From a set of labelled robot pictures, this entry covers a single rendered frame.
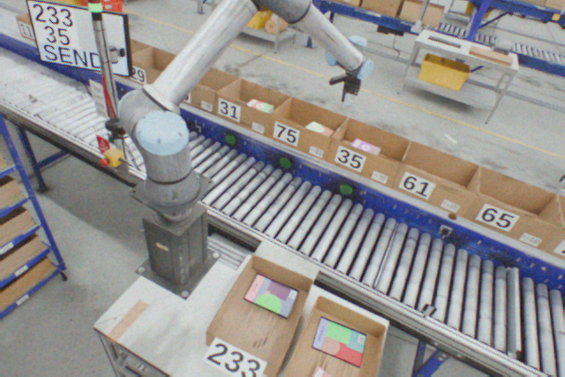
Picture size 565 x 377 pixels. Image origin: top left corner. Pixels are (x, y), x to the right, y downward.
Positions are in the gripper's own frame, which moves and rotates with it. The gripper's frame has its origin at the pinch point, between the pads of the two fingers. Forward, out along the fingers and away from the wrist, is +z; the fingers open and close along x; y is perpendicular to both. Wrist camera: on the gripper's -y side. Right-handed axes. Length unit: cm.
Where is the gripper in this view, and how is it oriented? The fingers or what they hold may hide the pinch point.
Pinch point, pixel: (342, 104)
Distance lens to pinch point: 195.6
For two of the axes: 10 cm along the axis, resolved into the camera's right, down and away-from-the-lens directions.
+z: -0.3, 7.5, 6.6
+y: 9.4, 2.4, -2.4
